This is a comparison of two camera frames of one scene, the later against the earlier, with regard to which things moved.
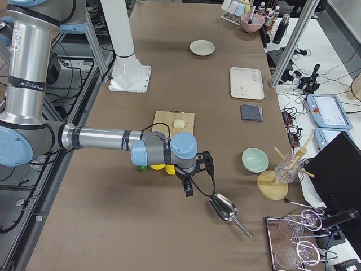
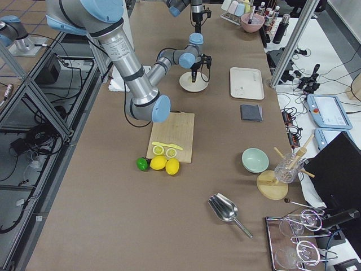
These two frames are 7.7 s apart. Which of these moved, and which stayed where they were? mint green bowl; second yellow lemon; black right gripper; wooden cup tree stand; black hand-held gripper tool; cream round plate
Moved: black right gripper; cream round plate
Stayed: mint green bowl; black hand-held gripper tool; second yellow lemon; wooden cup tree stand
